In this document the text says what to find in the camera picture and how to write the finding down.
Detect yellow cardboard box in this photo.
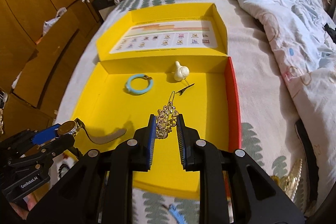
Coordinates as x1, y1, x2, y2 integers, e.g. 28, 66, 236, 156
63, 2, 242, 201

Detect dark nightstand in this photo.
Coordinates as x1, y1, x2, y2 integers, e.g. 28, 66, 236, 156
91, 0, 116, 23

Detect clear pearl claw clip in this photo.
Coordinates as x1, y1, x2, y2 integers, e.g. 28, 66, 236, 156
271, 159, 303, 201

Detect white plastic bag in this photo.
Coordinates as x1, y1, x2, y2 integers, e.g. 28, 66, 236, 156
43, 7, 67, 36

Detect light blue patterned duvet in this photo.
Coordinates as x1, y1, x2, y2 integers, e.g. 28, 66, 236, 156
238, 0, 335, 202

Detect white garlic hair clip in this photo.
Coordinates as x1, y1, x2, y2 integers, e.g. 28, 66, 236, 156
174, 61, 194, 96

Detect light blue bracelet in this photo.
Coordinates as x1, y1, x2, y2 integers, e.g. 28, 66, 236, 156
125, 73, 154, 96

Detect grey strap wristwatch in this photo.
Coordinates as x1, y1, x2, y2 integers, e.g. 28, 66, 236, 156
56, 118, 127, 145

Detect blue hair clip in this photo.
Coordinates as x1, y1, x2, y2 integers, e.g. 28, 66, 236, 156
168, 204, 187, 224

